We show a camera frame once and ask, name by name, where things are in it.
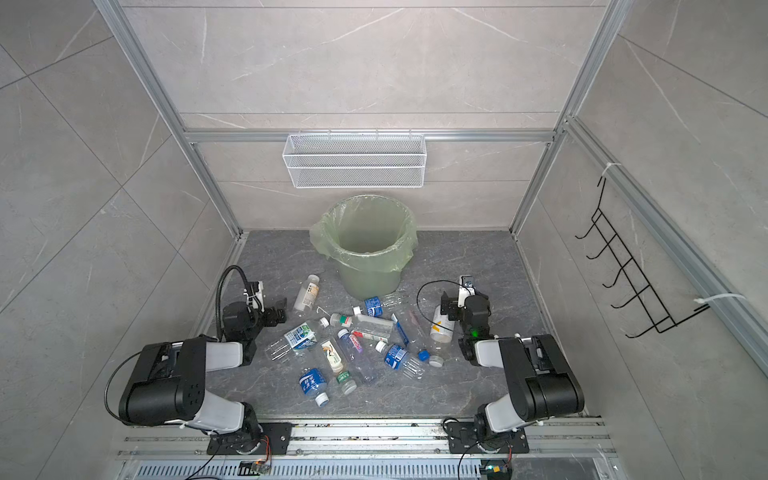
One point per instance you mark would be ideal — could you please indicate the bottle with tan label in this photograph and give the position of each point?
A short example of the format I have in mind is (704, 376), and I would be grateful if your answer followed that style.
(332, 356)

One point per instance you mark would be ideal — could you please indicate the Ganten bottle purple label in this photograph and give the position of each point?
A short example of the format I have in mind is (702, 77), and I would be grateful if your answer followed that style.
(355, 354)

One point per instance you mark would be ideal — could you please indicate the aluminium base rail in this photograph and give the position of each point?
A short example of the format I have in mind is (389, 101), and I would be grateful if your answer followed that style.
(416, 448)

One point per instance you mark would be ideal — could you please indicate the bottle with green blue label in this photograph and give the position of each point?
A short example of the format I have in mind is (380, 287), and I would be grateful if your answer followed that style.
(293, 343)

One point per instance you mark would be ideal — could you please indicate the Pocari bottle near bin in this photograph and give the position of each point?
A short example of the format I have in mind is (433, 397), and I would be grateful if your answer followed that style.
(378, 305)

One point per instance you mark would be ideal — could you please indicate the black wire hook rack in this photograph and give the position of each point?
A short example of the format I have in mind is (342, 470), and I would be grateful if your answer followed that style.
(628, 271)

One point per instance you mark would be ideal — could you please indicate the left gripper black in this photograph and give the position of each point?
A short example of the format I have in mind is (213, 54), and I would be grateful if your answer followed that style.
(271, 312)

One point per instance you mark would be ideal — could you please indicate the square clear bottle green band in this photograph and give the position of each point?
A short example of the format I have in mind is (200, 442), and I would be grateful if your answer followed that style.
(372, 328)

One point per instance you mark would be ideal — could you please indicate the white bottle yellow label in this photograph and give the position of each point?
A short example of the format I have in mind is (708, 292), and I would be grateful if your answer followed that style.
(442, 327)

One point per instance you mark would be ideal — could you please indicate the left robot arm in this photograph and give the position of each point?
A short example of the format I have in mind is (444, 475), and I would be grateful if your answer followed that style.
(168, 385)

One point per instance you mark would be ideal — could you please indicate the Pocari bottle front blue label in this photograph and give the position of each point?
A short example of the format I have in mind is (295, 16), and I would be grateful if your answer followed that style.
(314, 385)

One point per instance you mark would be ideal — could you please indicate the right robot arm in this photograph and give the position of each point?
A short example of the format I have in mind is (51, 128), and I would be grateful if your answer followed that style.
(540, 382)

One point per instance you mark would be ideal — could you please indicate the mesh bin with green bag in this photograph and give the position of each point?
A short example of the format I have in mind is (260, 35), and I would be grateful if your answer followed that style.
(371, 239)

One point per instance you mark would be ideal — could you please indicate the white wire wall basket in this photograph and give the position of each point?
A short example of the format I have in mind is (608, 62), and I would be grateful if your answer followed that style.
(355, 161)

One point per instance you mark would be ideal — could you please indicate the pocari bottle blue label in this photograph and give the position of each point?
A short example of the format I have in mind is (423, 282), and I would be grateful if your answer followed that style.
(398, 359)
(314, 385)

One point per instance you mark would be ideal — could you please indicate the small green label bottle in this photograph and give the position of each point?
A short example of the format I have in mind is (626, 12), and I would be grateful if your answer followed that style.
(346, 382)

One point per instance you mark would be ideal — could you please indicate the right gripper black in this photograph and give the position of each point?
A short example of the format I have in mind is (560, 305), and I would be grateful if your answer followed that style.
(450, 306)

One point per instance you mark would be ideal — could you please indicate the clear bottle orange white label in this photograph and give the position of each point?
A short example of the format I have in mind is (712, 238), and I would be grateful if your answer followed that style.
(307, 294)

